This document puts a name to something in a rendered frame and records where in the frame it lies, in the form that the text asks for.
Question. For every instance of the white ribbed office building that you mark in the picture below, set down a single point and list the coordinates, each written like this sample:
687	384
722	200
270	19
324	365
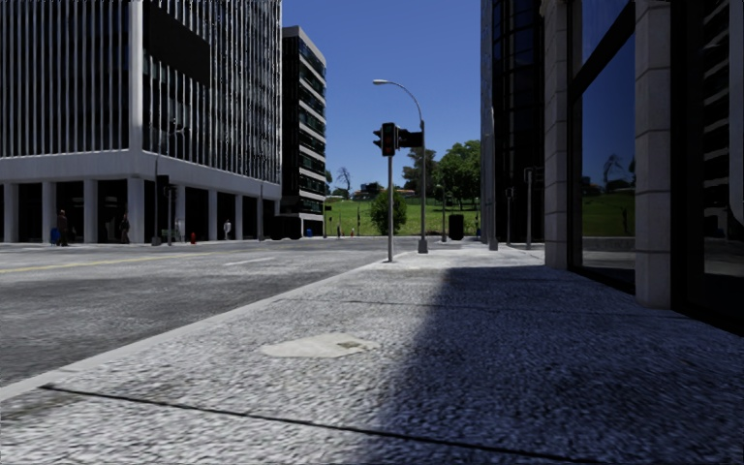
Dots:
192	168

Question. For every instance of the dark bin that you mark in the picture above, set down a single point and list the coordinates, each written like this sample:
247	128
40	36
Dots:
456	227

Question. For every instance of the person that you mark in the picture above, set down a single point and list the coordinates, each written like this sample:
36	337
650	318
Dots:
124	228
61	226
227	229

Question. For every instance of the pale stone pillared building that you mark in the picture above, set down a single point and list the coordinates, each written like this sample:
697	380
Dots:
651	174

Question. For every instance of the dark banded glass building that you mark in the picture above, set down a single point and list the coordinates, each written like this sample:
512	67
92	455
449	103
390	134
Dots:
303	133

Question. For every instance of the grey pole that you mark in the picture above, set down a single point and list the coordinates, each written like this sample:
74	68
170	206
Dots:
443	215

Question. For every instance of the grey street lamp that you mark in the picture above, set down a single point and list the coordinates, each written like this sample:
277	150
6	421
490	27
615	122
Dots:
156	197
422	186

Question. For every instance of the trees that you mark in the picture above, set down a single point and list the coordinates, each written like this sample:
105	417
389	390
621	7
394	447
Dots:
456	171

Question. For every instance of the dark glass tower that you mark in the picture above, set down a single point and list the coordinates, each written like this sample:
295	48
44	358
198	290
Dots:
514	116

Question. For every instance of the bare tree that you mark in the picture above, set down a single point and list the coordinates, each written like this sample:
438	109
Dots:
344	177

